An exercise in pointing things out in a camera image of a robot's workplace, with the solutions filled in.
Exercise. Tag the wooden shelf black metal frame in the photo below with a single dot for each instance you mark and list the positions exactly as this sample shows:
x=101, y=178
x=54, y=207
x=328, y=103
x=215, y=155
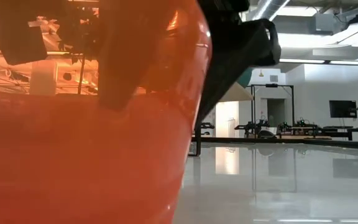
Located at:
x=238, y=95

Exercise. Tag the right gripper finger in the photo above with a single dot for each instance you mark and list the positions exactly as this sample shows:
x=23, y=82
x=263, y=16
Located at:
x=120, y=62
x=235, y=53

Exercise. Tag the black background station frame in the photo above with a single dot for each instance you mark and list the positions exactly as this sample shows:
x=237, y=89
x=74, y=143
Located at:
x=253, y=105

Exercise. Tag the background robot workstation table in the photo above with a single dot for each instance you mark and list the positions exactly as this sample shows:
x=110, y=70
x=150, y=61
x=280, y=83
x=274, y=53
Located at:
x=300, y=130

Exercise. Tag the black wall monitor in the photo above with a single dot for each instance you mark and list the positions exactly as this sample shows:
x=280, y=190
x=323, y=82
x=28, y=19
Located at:
x=343, y=109

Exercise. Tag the red translucent plastic bowl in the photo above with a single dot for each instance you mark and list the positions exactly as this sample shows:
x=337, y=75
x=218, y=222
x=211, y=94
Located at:
x=73, y=155

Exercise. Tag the black table frame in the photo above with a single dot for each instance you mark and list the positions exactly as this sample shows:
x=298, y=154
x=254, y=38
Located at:
x=291, y=141

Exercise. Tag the yellow hanging pendant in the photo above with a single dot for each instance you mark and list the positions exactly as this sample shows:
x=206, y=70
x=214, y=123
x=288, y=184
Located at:
x=261, y=74

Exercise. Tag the silver ceiling air duct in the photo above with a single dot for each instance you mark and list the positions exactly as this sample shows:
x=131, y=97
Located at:
x=267, y=9

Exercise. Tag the long ceiling light strip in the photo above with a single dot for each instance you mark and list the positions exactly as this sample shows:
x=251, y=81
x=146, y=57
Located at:
x=353, y=62
x=303, y=61

